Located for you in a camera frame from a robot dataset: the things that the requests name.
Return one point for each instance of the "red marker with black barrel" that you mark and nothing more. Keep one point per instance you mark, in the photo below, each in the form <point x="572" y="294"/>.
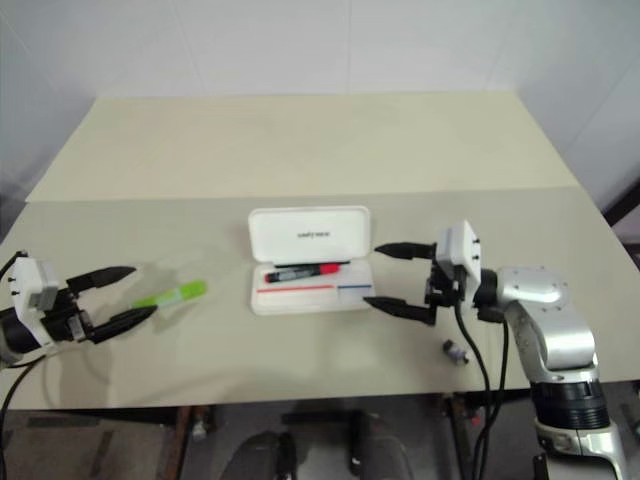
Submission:
<point x="305" y="273"/>

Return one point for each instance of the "small dark marker cap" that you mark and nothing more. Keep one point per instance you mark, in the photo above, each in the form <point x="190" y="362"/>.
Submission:
<point x="456" y="352"/>

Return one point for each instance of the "green marker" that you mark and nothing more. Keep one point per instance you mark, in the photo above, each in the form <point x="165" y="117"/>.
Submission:
<point x="170" y="297"/>

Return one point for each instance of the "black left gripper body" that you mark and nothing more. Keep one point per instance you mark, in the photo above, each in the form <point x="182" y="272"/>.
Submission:
<point x="64" y="320"/>

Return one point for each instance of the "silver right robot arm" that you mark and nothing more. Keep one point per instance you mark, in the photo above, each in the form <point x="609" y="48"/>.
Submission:
<point x="555" y="345"/>

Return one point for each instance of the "white plastic pencil case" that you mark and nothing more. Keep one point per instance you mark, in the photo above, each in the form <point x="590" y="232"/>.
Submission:
<point x="311" y="260"/>

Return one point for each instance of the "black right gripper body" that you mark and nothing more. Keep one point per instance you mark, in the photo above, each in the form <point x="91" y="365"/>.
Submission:
<point x="442" y="290"/>

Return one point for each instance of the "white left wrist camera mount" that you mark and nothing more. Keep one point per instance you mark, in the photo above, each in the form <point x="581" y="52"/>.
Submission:
<point x="29" y="300"/>

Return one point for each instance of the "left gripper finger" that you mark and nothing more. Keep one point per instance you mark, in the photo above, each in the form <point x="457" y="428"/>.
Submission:
<point x="127" y="318"/>
<point x="107" y="276"/>

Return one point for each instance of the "dark rounded shape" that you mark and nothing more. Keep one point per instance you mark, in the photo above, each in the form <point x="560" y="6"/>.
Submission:
<point x="265" y="456"/>

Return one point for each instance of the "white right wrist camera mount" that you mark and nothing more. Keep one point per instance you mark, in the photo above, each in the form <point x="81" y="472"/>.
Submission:
<point x="462" y="255"/>

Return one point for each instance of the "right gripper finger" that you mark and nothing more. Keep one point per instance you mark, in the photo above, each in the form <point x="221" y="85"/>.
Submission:
<point x="405" y="249"/>
<point x="400" y="306"/>

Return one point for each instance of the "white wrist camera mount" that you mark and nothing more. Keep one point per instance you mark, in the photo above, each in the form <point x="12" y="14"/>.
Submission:
<point x="462" y="255"/>
<point x="29" y="300"/>

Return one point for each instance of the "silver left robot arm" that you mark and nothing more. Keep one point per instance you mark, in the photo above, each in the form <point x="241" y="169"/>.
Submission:
<point x="14" y="340"/>

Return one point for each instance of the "rusty metal table leg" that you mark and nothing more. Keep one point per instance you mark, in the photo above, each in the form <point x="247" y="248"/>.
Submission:
<point x="184" y="440"/>
<point x="459" y="430"/>

